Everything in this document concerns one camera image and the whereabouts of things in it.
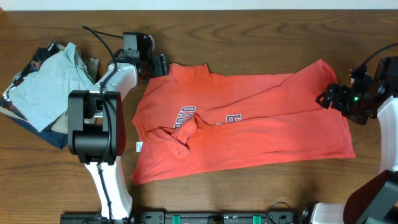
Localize red printed t-shirt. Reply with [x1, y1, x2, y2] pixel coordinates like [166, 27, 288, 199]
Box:
[131, 60, 355, 184]

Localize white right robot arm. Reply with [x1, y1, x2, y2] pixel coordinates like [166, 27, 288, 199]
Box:
[309, 82, 397, 224]

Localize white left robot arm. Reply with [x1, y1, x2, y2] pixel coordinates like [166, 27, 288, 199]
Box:
[60, 54, 169, 223]

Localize black printed folded garment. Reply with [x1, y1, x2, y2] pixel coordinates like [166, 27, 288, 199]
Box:
[1, 41, 63, 110]

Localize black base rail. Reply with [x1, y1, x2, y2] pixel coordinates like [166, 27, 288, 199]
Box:
[60, 211, 310, 224]

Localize tan folded garment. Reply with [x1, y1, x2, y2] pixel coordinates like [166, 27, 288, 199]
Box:
[51, 58, 100, 134]

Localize navy folded garment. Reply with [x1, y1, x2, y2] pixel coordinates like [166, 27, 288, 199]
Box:
[7, 115, 68, 149]

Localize light blue folded shirt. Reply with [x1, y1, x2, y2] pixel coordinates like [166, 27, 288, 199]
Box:
[9, 42, 94, 131]

